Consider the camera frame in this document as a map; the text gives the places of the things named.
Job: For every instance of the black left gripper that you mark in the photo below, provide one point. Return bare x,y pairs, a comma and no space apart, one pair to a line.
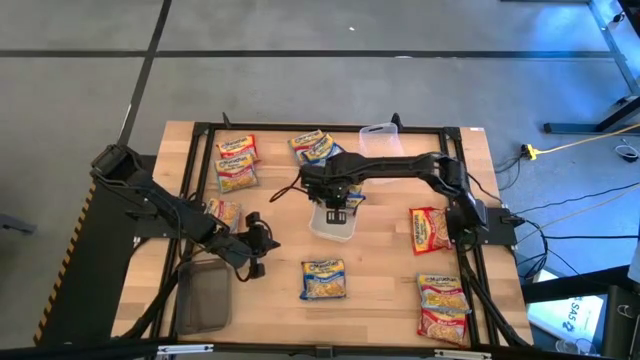
250,242

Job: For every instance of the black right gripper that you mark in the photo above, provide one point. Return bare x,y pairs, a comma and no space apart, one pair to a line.
332,195

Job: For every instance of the white plastic bin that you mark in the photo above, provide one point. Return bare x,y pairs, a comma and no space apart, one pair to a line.
320,227

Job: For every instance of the blue Maruchan ramen pack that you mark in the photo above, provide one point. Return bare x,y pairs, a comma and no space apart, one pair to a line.
227,212
320,149
357,198
324,280

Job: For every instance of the pale-edged Maruchan ramen pack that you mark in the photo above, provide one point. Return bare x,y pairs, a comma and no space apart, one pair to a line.
442,292
299,142
237,174

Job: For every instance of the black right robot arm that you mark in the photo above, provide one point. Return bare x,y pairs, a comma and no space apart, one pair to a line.
400,164

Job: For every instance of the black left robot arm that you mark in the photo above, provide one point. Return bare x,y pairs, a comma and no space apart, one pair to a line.
170,206

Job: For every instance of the clear plastic bin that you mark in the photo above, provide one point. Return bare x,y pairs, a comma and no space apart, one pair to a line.
382,142

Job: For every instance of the black hazard-striped floor mat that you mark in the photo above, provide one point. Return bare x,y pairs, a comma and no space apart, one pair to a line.
75,300

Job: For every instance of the black stand bar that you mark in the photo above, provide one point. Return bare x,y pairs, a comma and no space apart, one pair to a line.
575,284

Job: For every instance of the white printed sign board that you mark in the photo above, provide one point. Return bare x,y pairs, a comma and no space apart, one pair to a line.
565,320

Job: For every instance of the grey floor object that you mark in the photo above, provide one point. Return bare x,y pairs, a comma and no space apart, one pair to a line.
15,225

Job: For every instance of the black aluminium table frame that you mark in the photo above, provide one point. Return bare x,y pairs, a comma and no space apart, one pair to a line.
270,128

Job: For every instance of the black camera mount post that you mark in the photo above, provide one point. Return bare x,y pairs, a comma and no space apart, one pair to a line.
397,120
226,121

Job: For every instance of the black small camera mount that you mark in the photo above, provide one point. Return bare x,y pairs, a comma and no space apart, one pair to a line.
323,352

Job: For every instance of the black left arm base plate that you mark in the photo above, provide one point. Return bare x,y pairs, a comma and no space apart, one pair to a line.
150,231

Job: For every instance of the silver metal bracket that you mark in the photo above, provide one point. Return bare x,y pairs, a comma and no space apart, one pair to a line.
462,355
185,349

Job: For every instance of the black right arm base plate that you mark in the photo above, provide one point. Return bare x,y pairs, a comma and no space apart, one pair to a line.
502,230

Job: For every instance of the grey and black desk frame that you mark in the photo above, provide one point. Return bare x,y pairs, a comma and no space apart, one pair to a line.
575,128

